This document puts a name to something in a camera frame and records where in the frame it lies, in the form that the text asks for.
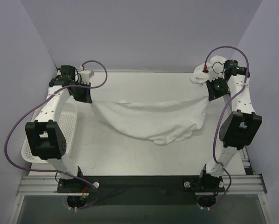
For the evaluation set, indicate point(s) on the white perforated plastic basket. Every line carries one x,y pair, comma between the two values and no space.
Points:
50,139

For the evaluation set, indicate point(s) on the white towel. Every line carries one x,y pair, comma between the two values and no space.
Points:
215,70
162,122

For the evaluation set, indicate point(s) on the aluminium front rail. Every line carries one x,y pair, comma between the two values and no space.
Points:
46,185

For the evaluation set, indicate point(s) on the crumpled white towel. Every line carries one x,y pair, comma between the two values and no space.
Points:
215,70

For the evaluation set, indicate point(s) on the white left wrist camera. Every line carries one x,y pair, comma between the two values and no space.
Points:
86,75

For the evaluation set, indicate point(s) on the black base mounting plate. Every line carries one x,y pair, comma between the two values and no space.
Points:
141,190

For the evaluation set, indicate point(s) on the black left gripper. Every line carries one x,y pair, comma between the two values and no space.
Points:
81,94

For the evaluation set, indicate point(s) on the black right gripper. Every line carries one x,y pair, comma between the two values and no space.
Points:
215,88

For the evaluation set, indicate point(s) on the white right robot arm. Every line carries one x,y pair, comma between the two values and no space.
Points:
239,128

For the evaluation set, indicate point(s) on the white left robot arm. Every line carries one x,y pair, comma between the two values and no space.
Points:
58,94

